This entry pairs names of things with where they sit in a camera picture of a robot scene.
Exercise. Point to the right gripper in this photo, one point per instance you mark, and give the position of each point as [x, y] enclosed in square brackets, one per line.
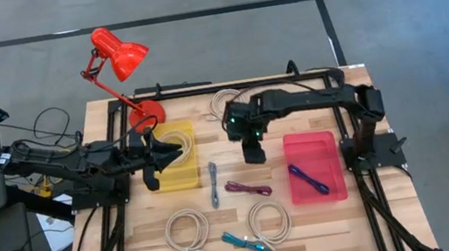
[253, 150]

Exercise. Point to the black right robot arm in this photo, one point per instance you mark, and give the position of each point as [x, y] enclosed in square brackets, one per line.
[313, 97]

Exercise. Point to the yellow plastic bin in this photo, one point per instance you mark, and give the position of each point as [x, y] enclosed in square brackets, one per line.
[179, 176]

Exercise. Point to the pink plastic bin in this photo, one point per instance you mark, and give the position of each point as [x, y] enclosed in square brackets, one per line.
[312, 157]

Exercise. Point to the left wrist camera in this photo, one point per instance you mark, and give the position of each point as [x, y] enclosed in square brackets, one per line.
[134, 140]

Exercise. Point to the small yellow object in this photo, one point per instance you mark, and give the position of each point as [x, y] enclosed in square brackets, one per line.
[44, 188]

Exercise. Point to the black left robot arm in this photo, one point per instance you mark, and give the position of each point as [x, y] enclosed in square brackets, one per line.
[58, 164]

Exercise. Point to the black aluminium table frame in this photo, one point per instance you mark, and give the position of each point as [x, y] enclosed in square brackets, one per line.
[202, 90]

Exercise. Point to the red desk lamp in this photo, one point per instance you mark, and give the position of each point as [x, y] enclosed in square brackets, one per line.
[124, 58]

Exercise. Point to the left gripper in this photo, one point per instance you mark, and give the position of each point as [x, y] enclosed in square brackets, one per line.
[152, 179]

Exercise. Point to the white paper sheet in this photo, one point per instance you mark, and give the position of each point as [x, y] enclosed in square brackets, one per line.
[57, 232]

